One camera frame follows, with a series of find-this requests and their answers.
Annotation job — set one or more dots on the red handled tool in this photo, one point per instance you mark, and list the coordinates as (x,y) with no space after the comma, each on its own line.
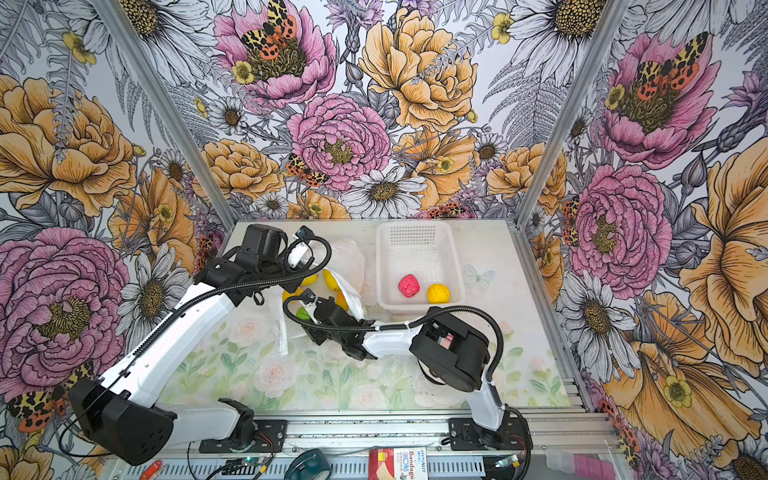
(152,471)

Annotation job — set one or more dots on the cartoon boy plush doll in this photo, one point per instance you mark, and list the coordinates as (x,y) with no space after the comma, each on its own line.
(446,342)

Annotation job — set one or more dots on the pink item in clear box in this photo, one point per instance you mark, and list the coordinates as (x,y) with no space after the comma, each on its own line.
(580,465)

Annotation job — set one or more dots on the yellow toy fruit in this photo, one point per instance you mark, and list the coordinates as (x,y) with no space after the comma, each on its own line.
(438,294)

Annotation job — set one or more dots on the pink toy fruit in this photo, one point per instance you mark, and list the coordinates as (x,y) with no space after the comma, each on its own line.
(409,286)

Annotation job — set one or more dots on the red bandage box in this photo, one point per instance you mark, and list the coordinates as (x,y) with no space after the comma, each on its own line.
(398,463)

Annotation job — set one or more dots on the translucent white plastic bag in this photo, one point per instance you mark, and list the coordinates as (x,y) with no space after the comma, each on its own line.
(290,303)

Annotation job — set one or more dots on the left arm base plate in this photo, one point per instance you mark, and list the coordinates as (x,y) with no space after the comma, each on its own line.
(262,436)

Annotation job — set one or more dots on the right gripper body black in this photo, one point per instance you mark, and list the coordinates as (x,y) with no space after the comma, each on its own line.
(318,333)

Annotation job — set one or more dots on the green toy fruit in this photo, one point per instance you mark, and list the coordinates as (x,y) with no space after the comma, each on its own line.
(303,314)

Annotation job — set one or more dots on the yellow toy banana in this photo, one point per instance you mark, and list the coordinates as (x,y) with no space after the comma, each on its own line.
(331,281)
(309,280)

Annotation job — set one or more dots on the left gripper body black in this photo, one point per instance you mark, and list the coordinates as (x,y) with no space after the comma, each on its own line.
(277,270)

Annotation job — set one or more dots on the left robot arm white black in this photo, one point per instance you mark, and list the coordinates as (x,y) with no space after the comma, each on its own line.
(120,411)

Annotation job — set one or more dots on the white plastic mesh basket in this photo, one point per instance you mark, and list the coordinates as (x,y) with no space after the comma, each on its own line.
(424,249)

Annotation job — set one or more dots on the orange toy fruit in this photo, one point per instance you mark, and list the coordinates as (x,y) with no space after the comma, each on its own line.
(341,301)

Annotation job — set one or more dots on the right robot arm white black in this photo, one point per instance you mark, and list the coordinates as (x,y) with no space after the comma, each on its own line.
(458,346)

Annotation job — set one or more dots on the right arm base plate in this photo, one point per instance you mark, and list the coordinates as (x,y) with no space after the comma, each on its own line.
(465,435)

